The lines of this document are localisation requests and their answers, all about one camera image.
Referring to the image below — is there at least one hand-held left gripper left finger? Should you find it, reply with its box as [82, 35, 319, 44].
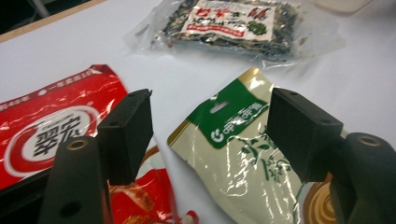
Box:
[38, 89, 154, 224]

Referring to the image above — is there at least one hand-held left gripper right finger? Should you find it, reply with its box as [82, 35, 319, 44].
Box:
[266, 87, 396, 224]

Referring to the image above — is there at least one cream and green packet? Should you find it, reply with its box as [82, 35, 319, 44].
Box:
[166, 67, 347, 224]

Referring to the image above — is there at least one red seasoning packet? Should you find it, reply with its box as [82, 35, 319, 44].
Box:
[0, 63, 200, 224]

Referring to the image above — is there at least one clear packet of dark flakes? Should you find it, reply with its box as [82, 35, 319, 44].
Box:
[122, 0, 347, 70]

